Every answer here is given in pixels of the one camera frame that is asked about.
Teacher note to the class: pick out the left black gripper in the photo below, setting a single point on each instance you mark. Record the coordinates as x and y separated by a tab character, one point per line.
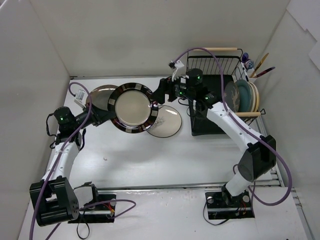
99	115

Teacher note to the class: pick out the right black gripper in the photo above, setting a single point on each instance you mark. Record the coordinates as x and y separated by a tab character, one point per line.
163	89

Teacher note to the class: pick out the black striped plate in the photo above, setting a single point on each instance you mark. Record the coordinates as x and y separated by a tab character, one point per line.
134	108

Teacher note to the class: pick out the grey reindeer plate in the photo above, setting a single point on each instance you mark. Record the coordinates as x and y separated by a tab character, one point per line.
232	96

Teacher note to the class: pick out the blue-grey ceramic plate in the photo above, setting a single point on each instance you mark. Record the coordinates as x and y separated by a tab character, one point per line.
245	95

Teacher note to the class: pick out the cream and yellow plate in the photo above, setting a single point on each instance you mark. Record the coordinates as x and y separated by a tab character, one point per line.
257	97

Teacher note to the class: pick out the pale green plate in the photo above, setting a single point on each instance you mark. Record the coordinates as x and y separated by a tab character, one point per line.
253	101

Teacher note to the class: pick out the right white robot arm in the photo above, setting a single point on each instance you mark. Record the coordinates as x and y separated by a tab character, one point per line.
257	151

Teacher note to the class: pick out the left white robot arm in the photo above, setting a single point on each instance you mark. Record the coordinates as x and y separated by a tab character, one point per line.
53	198

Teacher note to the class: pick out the brown speckled plate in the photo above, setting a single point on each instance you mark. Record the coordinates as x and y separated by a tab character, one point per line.
100	95

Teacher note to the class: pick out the cream tree pattern plate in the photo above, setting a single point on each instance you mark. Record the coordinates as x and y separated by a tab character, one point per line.
167	124

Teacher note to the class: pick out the white utensil holder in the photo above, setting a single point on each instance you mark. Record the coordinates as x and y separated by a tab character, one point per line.
250	75

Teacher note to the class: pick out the blue patterned utensil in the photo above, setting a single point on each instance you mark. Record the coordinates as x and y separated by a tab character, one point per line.
247	62

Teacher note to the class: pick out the purple utensil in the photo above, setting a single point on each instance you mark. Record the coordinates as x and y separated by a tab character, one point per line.
264	72

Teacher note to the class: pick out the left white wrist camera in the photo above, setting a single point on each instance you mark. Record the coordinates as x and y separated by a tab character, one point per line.
79	97

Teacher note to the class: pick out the black wire dish rack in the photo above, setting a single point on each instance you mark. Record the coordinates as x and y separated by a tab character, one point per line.
233	70

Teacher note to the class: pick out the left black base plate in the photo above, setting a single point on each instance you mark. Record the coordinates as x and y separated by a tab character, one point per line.
102	213

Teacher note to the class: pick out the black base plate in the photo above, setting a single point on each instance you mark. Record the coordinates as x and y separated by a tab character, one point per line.
217	209
102	213

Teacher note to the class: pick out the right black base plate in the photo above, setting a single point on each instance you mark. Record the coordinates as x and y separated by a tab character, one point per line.
217	209

